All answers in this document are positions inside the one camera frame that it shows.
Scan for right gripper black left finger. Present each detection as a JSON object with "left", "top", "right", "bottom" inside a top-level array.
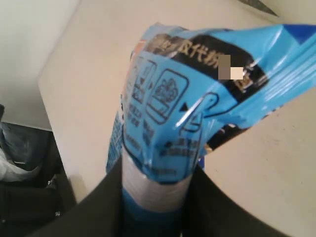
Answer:
[{"left": 29, "top": 158, "right": 123, "bottom": 237}]

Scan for blue instant noodle packet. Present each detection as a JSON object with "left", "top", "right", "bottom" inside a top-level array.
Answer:
[{"left": 105, "top": 22, "right": 316, "bottom": 237}]

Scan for dark clutter beside table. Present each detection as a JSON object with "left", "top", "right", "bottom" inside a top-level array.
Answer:
[{"left": 0, "top": 105, "right": 77, "bottom": 237}]

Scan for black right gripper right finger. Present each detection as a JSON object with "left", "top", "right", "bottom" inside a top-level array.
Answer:
[{"left": 182, "top": 166, "right": 279, "bottom": 237}]

